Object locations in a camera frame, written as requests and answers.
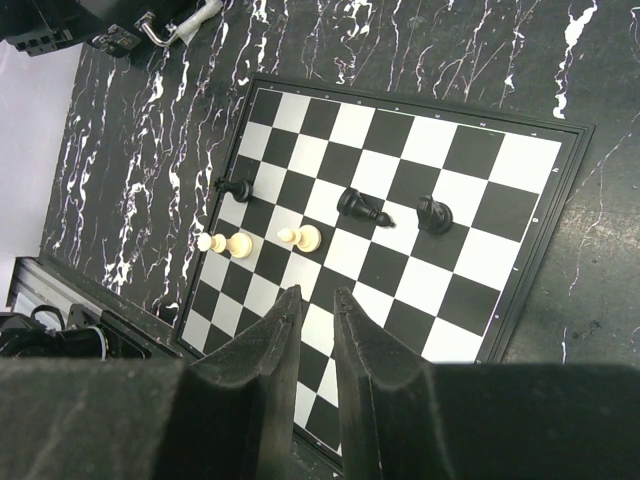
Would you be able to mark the black white chessboard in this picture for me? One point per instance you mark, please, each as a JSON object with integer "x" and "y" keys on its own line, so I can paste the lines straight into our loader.
{"x": 451, "y": 298}

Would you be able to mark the white bishop chess piece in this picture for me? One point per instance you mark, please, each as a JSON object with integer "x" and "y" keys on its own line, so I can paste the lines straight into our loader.
{"x": 307, "y": 238}

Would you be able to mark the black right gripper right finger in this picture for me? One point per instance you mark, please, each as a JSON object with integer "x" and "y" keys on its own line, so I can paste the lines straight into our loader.
{"x": 403, "y": 417}

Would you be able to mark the black marble pattern mat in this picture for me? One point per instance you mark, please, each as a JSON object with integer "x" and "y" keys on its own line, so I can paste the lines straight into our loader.
{"x": 146, "y": 135}

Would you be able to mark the white king chess piece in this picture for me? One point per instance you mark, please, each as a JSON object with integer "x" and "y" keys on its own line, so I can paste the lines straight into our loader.
{"x": 239, "y": 245}

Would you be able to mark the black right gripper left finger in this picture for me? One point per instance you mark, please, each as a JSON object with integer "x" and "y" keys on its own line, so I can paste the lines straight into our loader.
{"x": 228, "y": 415}

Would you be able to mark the aluminium rail frame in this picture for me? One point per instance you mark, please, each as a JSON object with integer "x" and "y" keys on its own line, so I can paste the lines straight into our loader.
{"x": 32, "y": 287}

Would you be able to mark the black knight chess piece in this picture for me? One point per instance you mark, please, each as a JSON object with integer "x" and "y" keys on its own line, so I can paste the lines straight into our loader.
{"x": 434, "y": 217}

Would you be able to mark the black aluminium poker case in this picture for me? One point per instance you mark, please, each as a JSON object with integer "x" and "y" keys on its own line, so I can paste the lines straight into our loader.
{"x": 113, "y": 27}

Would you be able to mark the black queen chess piece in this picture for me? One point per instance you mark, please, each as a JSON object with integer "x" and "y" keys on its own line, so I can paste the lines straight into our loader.
{"x": 240, "y": 190}

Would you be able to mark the black bishop lying down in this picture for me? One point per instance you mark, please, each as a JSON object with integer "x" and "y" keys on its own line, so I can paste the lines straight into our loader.
{"x": 352, "y": 204}

